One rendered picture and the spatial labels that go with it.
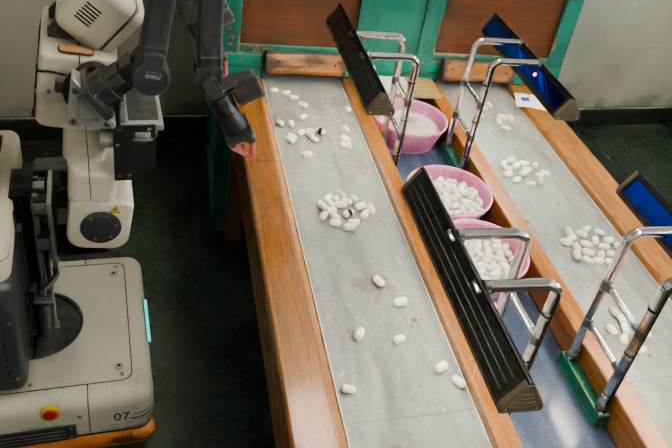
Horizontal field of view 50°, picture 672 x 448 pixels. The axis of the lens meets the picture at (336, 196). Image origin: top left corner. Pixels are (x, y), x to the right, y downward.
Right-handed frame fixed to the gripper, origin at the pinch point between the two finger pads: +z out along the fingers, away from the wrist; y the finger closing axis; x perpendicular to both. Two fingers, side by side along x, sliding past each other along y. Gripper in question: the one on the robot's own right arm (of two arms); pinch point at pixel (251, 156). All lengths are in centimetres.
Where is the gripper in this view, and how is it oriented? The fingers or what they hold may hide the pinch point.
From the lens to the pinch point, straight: 179.3
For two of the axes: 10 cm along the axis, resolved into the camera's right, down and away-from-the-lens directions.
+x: -9.1, 4.2, 0.0
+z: 3.2, 6.9, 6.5
